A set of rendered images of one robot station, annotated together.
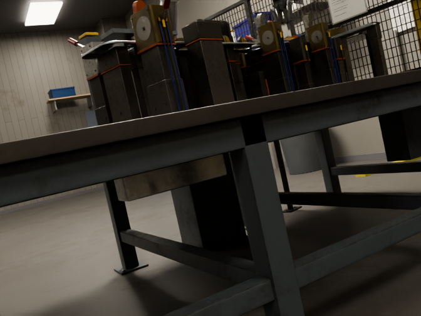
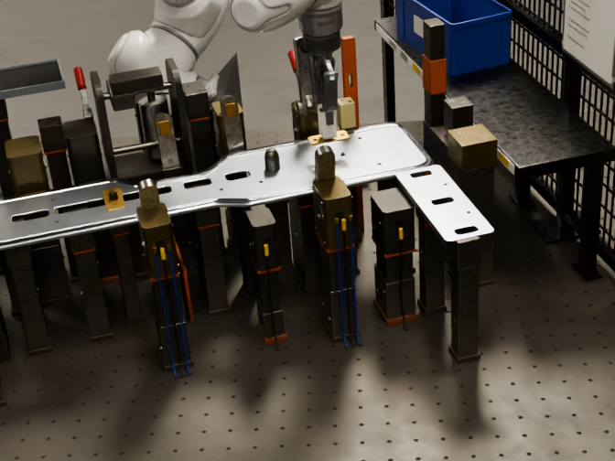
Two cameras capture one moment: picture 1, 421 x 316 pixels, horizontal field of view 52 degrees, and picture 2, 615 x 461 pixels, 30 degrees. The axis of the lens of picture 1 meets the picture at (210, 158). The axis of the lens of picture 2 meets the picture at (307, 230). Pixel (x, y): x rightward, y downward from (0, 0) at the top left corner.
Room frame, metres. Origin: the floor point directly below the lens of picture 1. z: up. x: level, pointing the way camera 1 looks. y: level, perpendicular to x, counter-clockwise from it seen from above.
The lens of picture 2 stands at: (0.35, -1.60, 2.15)
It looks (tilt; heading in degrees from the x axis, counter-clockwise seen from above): 31 degrees down; 31
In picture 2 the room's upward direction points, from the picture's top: 4 degrees counter-clockwise
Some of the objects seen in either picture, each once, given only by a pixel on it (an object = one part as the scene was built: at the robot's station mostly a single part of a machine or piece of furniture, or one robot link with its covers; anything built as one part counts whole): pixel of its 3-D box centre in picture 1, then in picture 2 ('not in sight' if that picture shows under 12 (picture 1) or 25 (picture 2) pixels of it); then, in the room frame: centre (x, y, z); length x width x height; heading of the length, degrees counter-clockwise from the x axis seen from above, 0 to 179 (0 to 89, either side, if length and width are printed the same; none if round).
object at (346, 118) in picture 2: not in sight; (349, 172); (2.40, -0.49, 0.88); 0.04 x 0.04 x 0.37; 45
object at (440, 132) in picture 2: not in sight; (447, 197); (2.43, -0.72, 0.85); 0.12 x 0.03 x 0.30; 45
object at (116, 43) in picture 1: (229, 48); (104, 204); (1.91, -0.19, 1.00); 1.38 x 0.22 x 0.02; 135
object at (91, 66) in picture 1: (101, 94); not in sight; (1.64, 0.35, 0.88); 0.12 x 0.07 x 0.36; 45
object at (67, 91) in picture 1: (61, 94); not in sight; (10.10, 3.07, 2.41); 0.55 x 0.41 x 0.22; 118
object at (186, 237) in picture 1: (202, 190); not in sight; (2.64, 0.09, 0.33); 0.31 x 0.31 x 0.66; 28
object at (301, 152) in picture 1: (302, 142); not in sight; (5.21, -1.13, 0.36); 0.57 x 0.56 x 0.72; 28
